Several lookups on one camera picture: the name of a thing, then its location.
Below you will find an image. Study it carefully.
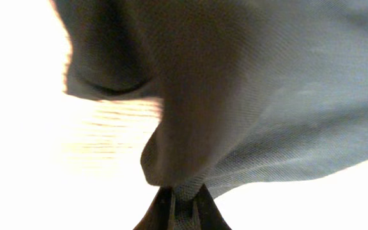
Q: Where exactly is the black t-shirt with logo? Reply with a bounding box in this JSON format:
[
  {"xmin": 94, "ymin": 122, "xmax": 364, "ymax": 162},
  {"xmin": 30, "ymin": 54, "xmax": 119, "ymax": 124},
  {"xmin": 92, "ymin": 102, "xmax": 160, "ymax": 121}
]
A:
[{"xmin": 54, "ymin": 0, "xmax": 368, "ymax": 229}]

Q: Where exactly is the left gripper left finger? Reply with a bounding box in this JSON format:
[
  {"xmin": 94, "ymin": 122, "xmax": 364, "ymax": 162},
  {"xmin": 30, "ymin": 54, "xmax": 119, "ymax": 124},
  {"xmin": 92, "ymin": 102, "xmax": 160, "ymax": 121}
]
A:
[{"xmin": 134, "ymin": 187, "xmax": 175, "ymax": 230}]

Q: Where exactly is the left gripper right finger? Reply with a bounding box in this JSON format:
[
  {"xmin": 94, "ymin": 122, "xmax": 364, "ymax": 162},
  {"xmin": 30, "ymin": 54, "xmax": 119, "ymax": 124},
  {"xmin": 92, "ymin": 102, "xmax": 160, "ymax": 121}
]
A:
[{"xmin": 193, "ymin": 185, "xmax": 232, "ymax": 230}]

